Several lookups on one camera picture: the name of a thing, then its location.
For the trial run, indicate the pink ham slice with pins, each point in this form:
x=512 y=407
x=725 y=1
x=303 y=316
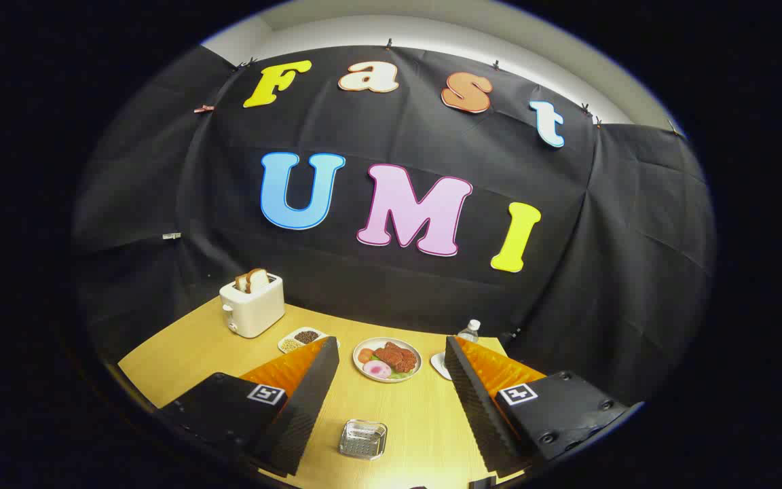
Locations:
x=377 y=369

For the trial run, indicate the small toast slice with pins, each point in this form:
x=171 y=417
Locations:
x=241 y=282

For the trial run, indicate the white divided dish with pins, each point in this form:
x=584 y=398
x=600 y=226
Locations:
x=323 y=334

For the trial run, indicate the green lettuce leaf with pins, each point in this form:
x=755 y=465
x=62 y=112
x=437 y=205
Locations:
x=401 y=374

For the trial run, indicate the orange tomato slice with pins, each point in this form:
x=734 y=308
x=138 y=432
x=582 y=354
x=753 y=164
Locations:
x=364 y=354

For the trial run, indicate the large toast slice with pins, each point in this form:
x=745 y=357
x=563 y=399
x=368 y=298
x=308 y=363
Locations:
x=257 y=278

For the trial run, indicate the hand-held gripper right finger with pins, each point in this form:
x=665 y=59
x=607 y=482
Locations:
x=476 y=407

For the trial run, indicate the pile of yellow beans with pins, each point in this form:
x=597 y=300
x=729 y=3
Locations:
x=289 y=345

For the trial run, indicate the white square coaster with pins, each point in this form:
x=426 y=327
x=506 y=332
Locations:
x=440 y=365

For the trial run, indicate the pile of dark beans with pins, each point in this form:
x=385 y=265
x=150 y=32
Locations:
x=306 y=336

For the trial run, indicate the green label bottle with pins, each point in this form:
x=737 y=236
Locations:
x=470 y=333

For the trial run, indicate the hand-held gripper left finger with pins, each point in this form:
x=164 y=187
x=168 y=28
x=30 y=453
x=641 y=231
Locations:
x=306 y=407

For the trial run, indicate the red-brown grilled meat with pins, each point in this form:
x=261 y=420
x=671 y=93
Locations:
x=398 y=356

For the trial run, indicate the white food plate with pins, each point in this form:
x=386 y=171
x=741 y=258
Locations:
x=391 y=341

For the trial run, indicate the white toaster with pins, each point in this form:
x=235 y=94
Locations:
x=255 y=312

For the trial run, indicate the black backdrop cloth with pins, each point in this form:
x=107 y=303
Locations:
x=364 y=285

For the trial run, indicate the perforated metal cutlery basket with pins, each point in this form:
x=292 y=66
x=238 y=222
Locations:
x=362 y=441

